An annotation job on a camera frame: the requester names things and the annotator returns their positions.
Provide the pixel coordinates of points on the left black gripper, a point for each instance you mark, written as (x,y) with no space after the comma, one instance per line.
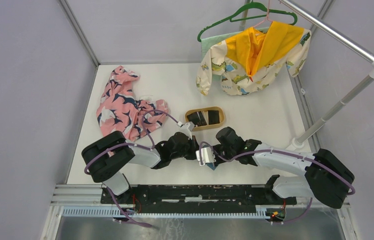
(194,145)

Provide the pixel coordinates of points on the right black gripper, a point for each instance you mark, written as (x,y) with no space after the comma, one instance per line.
(217,161)

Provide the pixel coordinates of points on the blue leather card holder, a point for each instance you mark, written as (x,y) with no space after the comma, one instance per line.
(211,165)

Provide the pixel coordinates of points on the black credit card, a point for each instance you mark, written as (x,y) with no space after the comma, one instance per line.
(213,117)
(194,118)

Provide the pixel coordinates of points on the oval wooden tray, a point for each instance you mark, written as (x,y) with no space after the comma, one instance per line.
(205,118)

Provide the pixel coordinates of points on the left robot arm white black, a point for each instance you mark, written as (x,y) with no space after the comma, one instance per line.
(107,156)

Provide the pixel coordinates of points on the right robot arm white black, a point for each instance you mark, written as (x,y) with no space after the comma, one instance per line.
(319,175)

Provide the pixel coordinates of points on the grey striped credit card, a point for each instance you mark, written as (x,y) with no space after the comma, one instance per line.
(202,121)

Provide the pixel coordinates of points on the pink shark print garment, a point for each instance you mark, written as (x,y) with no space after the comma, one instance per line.
(119,109)

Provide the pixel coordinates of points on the dinosaur print yellow lined jacket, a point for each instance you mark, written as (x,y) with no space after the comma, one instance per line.
(249,61)

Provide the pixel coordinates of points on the light green cloth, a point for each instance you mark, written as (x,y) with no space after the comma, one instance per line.
(208,41)

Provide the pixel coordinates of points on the green plastic hanger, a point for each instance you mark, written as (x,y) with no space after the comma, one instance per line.
(241,15)

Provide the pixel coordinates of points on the metal clothes rack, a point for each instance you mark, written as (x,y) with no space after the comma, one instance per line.
(334,88)

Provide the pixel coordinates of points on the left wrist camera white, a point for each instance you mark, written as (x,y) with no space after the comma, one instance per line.
(186,128)

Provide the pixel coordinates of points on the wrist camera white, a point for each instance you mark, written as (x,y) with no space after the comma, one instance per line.
(205,156)
(186,128)

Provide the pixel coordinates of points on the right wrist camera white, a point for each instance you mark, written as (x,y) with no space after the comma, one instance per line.
(205,156)

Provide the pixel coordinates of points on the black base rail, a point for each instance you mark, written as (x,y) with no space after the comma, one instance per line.
(200,199)

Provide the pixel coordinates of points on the pink wire hanger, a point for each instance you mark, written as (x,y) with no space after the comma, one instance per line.
(266,19)

